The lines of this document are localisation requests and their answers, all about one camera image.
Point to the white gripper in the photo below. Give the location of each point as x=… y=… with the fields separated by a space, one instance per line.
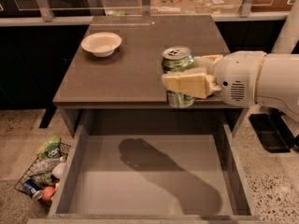
x=238 y=76

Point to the open grey top drawer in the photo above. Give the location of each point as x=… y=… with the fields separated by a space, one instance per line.
x=153 y=167

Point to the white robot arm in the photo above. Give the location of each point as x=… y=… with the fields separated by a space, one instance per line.
x=277 y=83

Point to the green packet in basket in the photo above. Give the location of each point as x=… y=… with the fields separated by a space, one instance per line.
x=44 y=179

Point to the clear plastic water bottle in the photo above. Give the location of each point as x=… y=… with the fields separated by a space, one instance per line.
x=47 y=165

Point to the wire basket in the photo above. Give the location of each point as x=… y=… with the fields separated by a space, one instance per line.
x=64 y=149

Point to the orange fruit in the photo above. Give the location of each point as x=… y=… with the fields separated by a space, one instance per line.
x=48 y=193

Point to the white bowl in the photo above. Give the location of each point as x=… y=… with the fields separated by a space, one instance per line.
x=101 y=44

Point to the white round object in basket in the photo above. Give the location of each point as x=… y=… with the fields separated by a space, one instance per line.
x=57 y=172

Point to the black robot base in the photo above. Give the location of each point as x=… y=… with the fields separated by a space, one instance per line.
x=273 y=132

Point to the green chip bag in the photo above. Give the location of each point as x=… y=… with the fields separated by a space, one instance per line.
x=50 y=148

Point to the grey cabinet with top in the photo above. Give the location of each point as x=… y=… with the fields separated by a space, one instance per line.
x=124 y=94

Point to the green soda can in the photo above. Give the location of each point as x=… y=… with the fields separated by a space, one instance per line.
x=177 y=59

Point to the blue soda can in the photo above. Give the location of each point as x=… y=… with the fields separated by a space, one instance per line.
x=32 y=189

